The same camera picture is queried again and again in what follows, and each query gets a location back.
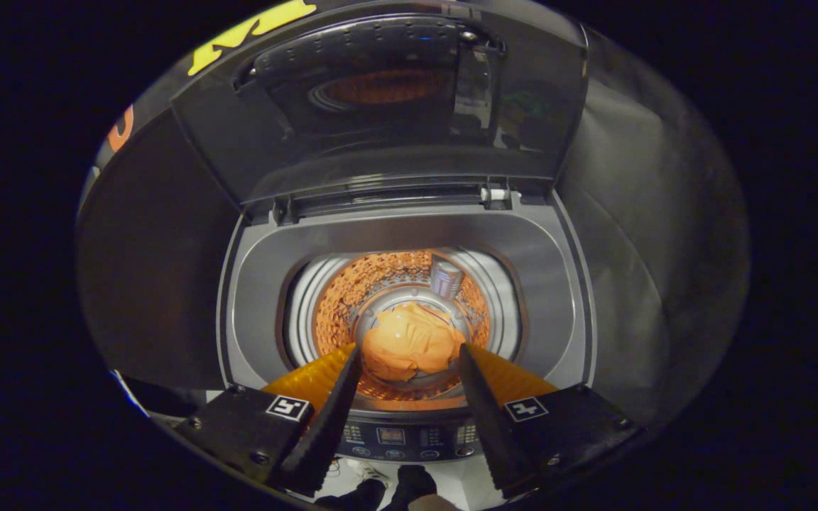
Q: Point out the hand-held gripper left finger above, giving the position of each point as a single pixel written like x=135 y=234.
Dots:
x=331 y=419

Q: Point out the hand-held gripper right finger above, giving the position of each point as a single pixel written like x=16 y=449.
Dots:
x=491 y=426

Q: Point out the orange polo shirt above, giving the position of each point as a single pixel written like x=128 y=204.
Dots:
x=409 y=341

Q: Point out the grey washing machine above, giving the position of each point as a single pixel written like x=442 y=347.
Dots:
x=260 y=284

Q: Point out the person's black shoe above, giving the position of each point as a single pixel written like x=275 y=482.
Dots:
x=410 y=482
x=363 y=495

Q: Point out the grey cabinet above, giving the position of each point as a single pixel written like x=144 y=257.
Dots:
x=157 y=262

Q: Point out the dark grey hanging cloth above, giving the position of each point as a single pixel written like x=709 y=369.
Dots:
x=650 y=234

